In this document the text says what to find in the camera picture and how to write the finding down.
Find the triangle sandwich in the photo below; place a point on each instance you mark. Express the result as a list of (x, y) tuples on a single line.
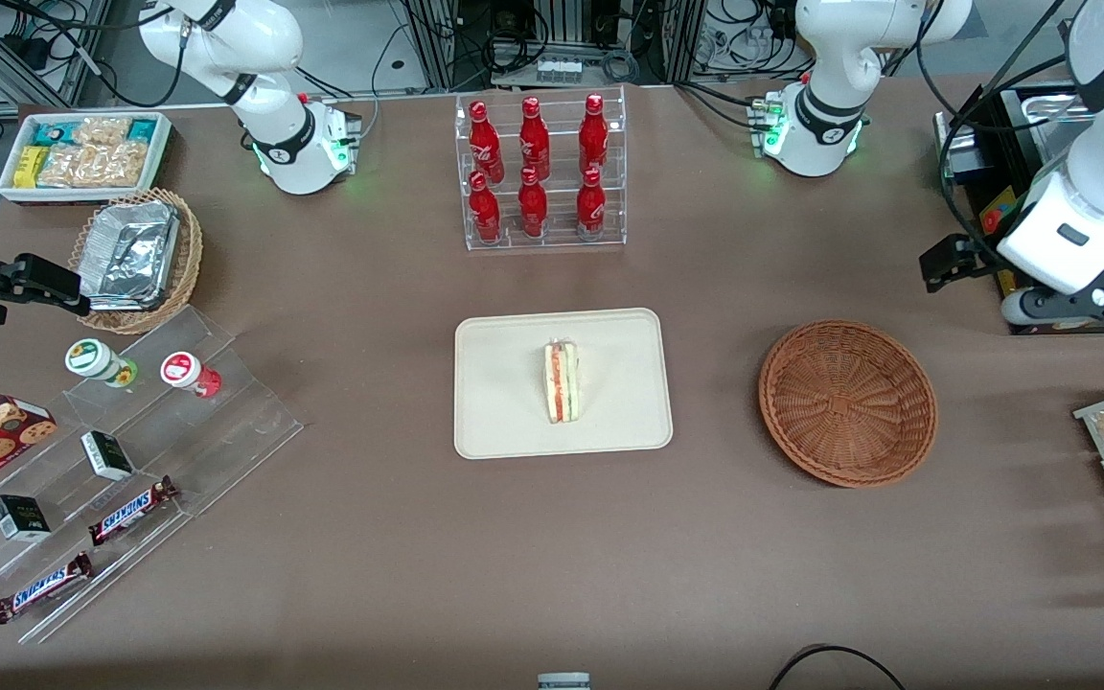
[(563, 383)]

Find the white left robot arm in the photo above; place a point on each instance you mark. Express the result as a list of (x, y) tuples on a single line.
[(835, 57)]

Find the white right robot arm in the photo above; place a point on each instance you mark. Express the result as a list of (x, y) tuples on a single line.
[(264, 48)]

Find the light wicker basket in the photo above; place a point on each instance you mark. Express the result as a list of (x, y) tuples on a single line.
[(186, 278)]

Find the brown wicker basket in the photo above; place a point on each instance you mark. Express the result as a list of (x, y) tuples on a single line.
[(849, 402)]

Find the cream rectangular tray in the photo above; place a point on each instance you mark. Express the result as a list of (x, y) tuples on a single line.
[(494, 402)]

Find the black food warmer machine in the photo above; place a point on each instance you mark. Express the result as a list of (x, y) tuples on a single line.
[(1002, 203)]

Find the white snack bin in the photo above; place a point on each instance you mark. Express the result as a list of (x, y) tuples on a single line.
[(73, 197)]

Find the green-lid sunflower jar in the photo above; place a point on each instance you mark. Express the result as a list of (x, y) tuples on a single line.
[(87, 357)]

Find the silver foil package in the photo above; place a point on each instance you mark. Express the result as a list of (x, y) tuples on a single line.
[(130, 254)]

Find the yellow snack packet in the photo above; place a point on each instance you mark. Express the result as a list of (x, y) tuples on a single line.
[(30, 166)]

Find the teal snack packet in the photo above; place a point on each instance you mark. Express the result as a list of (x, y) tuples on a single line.
[(56, 132), (142, 128)]

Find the steel warmer pan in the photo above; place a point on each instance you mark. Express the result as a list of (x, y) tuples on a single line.
[(1041, 129)]

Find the red-lid jar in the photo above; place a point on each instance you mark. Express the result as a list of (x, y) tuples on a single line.
[(180, 369)]

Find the small black carton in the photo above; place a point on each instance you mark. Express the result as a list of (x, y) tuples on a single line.
[(106, 455), (20, 517)]

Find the Snickers chocolate bar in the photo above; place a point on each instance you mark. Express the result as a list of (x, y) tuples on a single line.
[(39, 586), (130, 510)]

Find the clear acrylic stepped stand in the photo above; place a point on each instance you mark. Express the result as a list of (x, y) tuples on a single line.
[(245, 422)]

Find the red cola bottle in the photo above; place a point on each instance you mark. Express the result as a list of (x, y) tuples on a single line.
[(485, 209), (532, 203), (483, 139), (590, 203), (534, 134), (593, 129)]

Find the clear acrylic bottle rack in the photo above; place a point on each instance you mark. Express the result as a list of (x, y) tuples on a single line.
[(557, 240)]

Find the grey device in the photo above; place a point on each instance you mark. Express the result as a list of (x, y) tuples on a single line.
[(563, 681)]

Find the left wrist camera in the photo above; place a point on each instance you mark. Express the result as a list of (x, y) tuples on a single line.
[(1060, 309)]

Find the aluminium frame post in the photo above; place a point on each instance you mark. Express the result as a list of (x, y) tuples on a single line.
[(677, 38), (437, 43)]

